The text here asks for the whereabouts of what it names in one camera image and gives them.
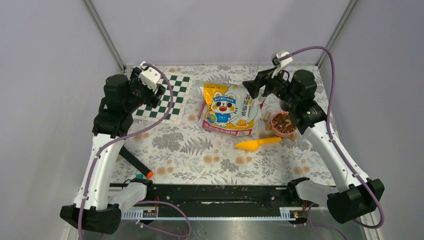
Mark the green white chessboard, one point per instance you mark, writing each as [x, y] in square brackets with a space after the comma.
[181, 86]

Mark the pink bowl with kibble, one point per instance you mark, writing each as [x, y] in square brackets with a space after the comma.
[282, 126]

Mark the wooden block near bowl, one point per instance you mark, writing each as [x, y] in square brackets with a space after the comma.
[293, 137]

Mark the floral tablecloth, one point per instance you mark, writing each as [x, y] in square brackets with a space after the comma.
[185, 153]

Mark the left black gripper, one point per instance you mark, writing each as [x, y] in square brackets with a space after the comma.
[154, 96]

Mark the cat food bag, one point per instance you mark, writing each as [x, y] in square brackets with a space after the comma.
[229, 109]

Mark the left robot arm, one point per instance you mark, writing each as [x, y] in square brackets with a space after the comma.
[93, 209]

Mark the yellow plastic scoop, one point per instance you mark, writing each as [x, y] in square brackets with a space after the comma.
[253, 145]

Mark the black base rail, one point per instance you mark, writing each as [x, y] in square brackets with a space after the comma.
[220, 203]

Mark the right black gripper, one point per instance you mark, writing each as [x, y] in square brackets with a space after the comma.
[253, 86]

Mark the black marker orange cap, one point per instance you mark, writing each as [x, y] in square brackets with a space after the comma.
[135, 162]

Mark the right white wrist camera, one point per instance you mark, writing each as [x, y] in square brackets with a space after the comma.
[281, 60]

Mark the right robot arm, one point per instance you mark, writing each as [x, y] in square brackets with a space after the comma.
[354, 194]

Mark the wooden cork cylinder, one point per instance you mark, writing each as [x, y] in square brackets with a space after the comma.
[266, 116]

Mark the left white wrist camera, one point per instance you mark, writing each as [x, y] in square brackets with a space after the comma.
[149, 76]

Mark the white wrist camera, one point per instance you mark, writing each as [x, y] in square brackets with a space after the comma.
[149, 76]
[281, 60]

